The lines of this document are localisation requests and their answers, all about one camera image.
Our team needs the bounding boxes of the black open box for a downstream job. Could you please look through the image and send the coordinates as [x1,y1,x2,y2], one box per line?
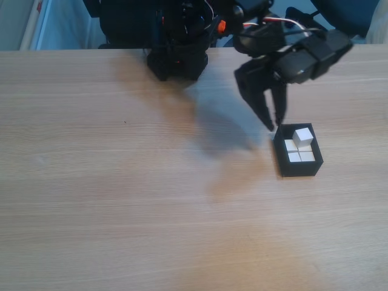
[272,122,325,178]

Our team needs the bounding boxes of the blue office chair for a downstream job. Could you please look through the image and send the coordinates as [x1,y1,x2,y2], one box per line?
[284,0,383,40]

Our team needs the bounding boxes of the pale beige fabric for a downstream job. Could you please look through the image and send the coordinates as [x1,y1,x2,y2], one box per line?
[365,0,388,46]

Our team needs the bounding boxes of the white board panel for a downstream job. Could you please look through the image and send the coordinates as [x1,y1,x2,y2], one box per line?
[19,0,92,51]

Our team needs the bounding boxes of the white and red cable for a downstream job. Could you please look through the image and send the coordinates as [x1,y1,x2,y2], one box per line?
[242,17,323,35]

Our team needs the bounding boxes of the black oval camera box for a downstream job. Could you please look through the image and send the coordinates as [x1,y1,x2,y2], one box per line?
[273,29,355,85]

